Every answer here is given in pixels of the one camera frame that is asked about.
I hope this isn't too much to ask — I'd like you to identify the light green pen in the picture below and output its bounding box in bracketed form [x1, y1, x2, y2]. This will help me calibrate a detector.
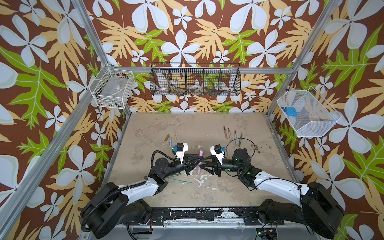
[169, 178, 193, 185]

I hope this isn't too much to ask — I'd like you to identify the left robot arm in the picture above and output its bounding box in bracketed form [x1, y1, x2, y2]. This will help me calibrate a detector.
[81, 150, 204, 239]

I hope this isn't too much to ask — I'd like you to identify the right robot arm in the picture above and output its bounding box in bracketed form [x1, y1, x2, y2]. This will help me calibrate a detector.
[200, 148, 345, 239]

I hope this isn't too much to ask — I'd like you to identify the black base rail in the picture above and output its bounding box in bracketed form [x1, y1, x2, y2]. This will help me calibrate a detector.
[143, 206, 286, 226]

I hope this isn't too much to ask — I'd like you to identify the blue object in basket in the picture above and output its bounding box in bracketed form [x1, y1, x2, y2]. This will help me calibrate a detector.
[284, 107, 298, 118]

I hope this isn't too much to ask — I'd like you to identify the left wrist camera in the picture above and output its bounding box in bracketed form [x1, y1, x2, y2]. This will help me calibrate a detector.
[173, 143, 189, 164]

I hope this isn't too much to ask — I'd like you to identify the white mesh basket right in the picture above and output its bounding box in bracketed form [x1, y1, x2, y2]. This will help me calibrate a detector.
[277, 87, 342, 138]

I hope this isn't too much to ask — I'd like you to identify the black wire basket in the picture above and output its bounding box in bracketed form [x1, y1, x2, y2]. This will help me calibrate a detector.
[149, 63, 242, 96]

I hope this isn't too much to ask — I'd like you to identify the brown pen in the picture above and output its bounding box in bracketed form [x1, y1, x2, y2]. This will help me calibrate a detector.
[223, 126, 228, 139]

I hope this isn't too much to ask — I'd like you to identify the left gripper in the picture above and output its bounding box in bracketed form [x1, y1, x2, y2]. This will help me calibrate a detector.
[162, 153, 202, 180]

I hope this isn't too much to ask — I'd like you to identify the white wire basket left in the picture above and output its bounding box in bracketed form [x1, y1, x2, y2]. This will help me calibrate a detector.
[90, 68, 135, 109]

